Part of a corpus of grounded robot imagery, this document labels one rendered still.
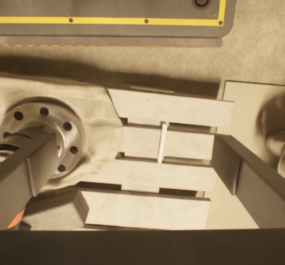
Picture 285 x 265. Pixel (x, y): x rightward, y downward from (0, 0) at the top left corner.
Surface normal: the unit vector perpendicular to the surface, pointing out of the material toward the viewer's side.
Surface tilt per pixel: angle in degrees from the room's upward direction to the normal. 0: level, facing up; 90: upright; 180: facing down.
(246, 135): 0
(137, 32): 0
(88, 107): 40
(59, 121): 0
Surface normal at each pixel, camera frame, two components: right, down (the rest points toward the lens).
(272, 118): 0.02, 0.29
